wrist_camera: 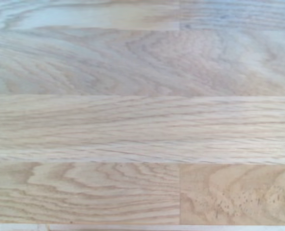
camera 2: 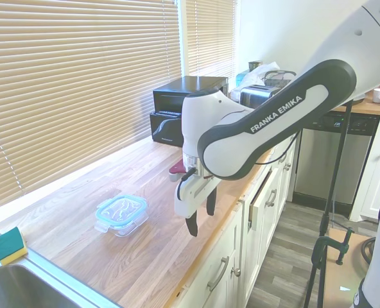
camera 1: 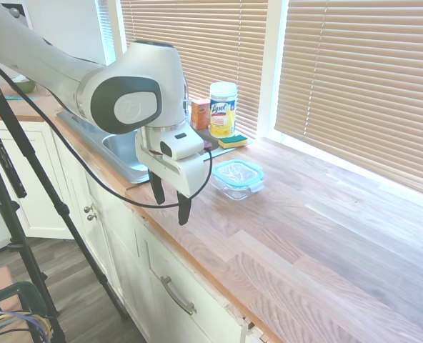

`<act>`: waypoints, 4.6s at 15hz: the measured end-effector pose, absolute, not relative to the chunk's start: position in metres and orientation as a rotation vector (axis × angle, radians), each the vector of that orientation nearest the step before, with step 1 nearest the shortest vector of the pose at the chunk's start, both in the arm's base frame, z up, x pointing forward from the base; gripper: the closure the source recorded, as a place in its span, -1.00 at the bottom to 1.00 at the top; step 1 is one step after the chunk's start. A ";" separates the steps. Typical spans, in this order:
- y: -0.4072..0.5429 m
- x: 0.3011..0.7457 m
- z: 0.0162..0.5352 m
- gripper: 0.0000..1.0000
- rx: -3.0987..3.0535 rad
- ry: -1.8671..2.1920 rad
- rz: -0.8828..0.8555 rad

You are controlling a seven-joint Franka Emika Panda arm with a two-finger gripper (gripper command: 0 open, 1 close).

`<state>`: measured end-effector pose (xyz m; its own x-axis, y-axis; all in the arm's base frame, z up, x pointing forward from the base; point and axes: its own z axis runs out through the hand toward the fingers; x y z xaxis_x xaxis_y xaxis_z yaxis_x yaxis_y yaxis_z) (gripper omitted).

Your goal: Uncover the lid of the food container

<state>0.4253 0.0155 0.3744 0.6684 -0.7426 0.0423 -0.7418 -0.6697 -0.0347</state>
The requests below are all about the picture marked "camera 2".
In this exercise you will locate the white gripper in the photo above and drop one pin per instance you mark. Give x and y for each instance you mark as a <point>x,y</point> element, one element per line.
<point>190,195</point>

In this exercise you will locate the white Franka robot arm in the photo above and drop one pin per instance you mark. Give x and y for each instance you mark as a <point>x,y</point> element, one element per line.
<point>273,128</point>

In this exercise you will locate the blue plastic container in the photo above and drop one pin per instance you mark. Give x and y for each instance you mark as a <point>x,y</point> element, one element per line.
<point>241,79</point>

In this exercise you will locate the white drawer cabinet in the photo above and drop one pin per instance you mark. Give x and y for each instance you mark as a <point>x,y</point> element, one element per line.
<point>235,250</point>

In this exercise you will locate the clear plastic cup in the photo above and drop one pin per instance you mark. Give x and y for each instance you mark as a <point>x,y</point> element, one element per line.
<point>129,229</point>

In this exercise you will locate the black bread box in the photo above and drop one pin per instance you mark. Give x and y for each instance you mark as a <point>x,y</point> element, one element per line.
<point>164,128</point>

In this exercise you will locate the green clamp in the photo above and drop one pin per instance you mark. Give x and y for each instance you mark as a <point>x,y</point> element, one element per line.
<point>321,248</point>

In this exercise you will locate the black toaster oven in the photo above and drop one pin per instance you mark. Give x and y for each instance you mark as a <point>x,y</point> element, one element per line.
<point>190,88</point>

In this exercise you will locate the silver toaster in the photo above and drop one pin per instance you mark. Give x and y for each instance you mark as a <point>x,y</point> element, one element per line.
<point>257,94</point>

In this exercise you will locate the stainless steel dishwasher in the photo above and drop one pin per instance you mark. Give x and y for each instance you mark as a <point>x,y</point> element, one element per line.
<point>324,160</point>

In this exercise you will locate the white plastic bag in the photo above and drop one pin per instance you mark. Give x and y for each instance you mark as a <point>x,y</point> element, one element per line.
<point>257,72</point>

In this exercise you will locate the narrow beige window blind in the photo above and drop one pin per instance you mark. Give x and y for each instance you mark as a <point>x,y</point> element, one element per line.
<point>209,35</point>

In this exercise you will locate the white cabinet with knob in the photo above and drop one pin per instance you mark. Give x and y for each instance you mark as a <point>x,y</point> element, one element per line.
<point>379,167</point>

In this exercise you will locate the wide beige window blind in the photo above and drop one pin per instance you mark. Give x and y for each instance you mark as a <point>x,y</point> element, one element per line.
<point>74,80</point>

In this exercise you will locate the green and yellow sponge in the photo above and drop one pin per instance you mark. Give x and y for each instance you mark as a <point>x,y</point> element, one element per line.
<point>10,245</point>

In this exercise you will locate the stainless steel sink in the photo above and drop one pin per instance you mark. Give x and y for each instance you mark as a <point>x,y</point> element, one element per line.
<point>20,285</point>

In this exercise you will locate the black camera stand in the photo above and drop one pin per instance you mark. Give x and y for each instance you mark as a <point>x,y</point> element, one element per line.
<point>331,199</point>

